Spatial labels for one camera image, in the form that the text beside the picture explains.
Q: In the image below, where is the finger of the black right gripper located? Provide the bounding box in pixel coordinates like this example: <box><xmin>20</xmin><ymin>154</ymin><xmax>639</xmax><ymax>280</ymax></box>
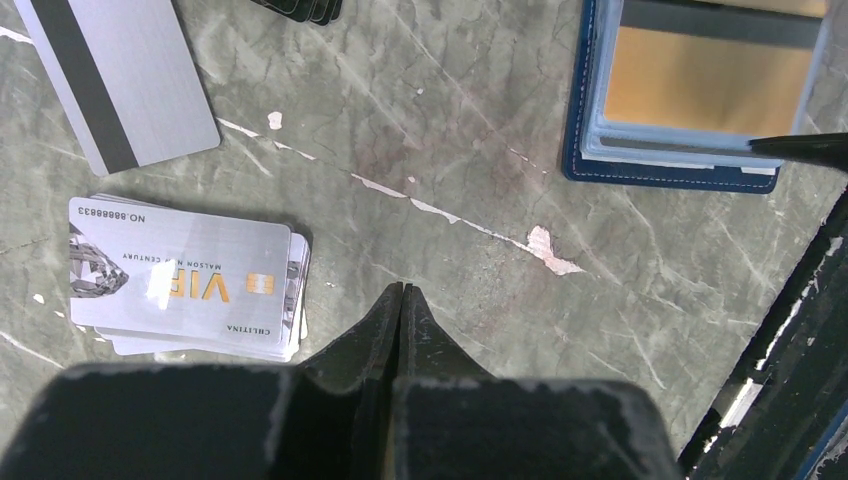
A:
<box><xmin>748</xmin><ymin>133</ymin><xmax>847</xmax><ymax>173</ymax></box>

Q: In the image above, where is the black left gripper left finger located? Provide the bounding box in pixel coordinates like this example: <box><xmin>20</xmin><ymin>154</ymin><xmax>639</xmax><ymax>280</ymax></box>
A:
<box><xmin>1</xmin><ymin>283</ymin><xmax>403</xmax><ymax>479</ymax></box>

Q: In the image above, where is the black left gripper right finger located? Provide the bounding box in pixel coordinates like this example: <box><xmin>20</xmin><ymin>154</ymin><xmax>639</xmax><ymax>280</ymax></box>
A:
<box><xmin>390</xmin><ymin>285</ymin><xmax>682</xmax><ymax>479</ymax></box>

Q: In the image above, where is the gold magnetic stripe card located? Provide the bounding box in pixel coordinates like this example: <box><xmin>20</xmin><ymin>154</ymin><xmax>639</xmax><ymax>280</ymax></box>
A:
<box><xmin>602</xmin><ymin>1</ymin><xmax>830</xmax><ymax>137</ymax></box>

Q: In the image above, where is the blue leather card holder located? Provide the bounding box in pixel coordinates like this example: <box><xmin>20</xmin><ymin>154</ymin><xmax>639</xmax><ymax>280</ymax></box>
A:
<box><xmin>562</xmin><ymin>1</ymin><xmax>833</xmax><ymax>194</ymax></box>

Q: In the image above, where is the black VIP card stack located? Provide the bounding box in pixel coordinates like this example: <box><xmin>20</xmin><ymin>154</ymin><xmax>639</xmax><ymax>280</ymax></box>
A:
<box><xmin>253</xmin><ymin>0</ymin><xmax>343</xmax><ymax>26</ymax></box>

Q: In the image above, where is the silver card face down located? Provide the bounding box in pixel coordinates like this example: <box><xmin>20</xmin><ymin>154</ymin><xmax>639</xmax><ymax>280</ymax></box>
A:
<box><xmin>15</xmin><ymin>1</ymin><xmax>221</xmax><ymax>176</ymax></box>

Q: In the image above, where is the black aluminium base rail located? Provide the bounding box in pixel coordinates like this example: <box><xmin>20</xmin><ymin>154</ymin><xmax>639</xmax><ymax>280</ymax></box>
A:
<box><xmin>678</xmin><ymin>196</ymin><xmax>847</xmax><ymax>479</ymax></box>

